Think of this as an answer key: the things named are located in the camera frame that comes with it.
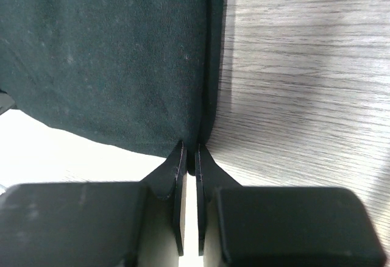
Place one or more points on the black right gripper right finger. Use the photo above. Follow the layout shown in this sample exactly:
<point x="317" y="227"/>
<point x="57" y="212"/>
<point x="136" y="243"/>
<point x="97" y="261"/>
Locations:
<point x="280" y="226"/>

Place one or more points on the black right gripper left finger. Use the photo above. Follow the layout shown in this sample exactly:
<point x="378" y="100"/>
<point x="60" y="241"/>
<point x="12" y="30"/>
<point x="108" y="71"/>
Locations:
<point x="97" y="223"/>

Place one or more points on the black t shirt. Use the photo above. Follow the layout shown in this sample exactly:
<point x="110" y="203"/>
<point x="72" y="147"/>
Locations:
<point x="141" y="75"/>

